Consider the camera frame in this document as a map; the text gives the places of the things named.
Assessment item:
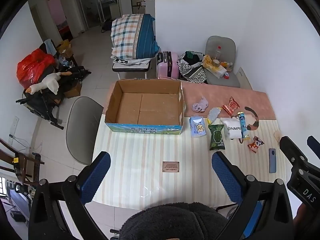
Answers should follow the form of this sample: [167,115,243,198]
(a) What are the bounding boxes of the green snack packet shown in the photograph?
[208,124,225,151]

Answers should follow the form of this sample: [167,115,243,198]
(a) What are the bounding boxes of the orange snack packet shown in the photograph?
[248,136,264,153]

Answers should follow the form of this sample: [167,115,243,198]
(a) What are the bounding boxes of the blue tube snack pack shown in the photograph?
[238,112,250,140]

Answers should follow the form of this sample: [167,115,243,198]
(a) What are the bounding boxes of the white ONMAX soft pack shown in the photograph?
[220,118,242,139]

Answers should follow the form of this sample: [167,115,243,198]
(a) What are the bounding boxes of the blue cartoon tissue pack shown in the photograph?
[189,116,207,138]

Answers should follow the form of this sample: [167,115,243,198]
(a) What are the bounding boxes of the silver scrubber with yellow trim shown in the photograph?
[207,107,222,125]

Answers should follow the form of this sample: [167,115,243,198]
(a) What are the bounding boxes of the red snack packet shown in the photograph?
[222,96,240,116]

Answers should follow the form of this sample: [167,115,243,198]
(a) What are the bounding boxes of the lilac soft cloth toy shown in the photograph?
[192,96,209,113]

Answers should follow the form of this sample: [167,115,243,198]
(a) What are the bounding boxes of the blue smartphone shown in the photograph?
[268,148,277,173]

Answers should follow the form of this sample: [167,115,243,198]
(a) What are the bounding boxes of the grey chair near table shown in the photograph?
[66,96,104,165]

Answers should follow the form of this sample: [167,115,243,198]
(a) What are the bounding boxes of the black fuzzy hat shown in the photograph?
[119,202,228,239]

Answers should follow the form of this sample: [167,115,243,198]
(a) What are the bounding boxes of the small brown label card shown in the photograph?
[162,161,180,173]

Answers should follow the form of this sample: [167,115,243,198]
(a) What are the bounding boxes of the wooden chair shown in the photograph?
[1,139,44,186]

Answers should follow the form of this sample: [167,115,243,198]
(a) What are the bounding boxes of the open cardboard box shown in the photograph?
[105,79,185,135]

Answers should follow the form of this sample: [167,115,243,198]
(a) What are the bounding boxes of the small cardboard box on floor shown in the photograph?
[64,81,82,98]

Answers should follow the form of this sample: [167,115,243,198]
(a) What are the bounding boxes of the black folding stand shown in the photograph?
[15,88,65,130]

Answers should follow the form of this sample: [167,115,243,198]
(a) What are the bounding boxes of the white goose plush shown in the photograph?
[25,72,72,95]

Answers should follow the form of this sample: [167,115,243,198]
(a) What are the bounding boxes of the red plastic bag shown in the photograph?
[16,48,55,89]

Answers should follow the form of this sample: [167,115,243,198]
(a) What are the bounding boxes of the brown tape roll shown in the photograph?
[212,59,220,68]

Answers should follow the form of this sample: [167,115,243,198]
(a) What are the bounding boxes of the patterned black white bag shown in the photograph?
[177,51,207,83]

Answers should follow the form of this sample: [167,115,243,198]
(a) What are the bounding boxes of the pink suitcase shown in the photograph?
[156,51,180,79]

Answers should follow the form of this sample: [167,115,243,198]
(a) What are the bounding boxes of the plastic bottle red cap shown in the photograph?
[215,46,221,60]

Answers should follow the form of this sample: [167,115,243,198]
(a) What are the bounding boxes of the blue folded blanket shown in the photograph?
[136,14,159,59]

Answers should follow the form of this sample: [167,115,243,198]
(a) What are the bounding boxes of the plaid folded quilt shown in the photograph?
[111,14,144,60]

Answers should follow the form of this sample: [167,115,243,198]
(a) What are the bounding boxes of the grey chair by wall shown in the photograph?
[204,36,240,88]

